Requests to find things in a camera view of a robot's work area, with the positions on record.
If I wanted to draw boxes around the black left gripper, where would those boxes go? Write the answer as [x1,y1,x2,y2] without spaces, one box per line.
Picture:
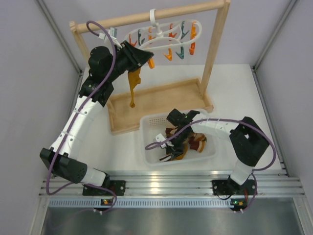
[105,40,153,82]

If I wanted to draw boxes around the mustard yellow sock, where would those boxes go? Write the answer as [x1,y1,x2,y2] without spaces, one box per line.
[128,68,141,108]

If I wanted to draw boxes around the orange clothes peg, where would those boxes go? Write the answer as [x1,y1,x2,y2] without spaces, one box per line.
[148,58,155,69]

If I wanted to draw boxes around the white clip hanger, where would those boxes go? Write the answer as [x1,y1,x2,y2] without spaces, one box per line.
[124,9,202,61]

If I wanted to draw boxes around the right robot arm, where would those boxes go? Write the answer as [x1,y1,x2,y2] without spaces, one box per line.
[166,109,271,195]

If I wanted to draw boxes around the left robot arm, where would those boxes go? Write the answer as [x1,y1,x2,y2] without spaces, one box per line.
[40,41,154,194]

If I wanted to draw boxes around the striped socks pile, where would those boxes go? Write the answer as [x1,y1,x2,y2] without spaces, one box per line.
[159,133,207,163]

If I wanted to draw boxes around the white plastic basket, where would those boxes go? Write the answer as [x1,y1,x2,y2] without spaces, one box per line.
[139,109,219,166]

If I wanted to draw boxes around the wooden drying rack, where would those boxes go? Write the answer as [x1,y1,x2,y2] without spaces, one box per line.
[68,0,231,135]

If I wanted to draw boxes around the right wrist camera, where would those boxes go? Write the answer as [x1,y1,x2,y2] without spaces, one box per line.
[154,133,168,149]

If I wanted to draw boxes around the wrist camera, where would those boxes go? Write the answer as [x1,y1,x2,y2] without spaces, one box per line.
[98,27,117,40]
[154,133,168,149]

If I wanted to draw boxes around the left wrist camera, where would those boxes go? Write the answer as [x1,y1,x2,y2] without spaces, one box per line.
[98,27,117,40]

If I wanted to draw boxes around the aluminium frame rail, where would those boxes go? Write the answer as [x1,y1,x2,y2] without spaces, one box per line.
[39,170,308,210]

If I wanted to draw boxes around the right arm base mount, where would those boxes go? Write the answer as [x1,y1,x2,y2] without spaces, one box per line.
[212,179,256,198]

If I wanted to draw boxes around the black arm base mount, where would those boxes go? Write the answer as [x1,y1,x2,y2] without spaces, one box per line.
[82,180,126,196]

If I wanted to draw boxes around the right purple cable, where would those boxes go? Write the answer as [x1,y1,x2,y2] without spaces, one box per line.
[145,118,277,211]

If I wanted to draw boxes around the purple cable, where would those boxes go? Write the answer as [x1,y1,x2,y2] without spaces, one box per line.
[45,21,118,212]
[145,118,277,211]

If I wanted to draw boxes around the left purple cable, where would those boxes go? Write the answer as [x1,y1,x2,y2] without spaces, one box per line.
[45,21,118,212]

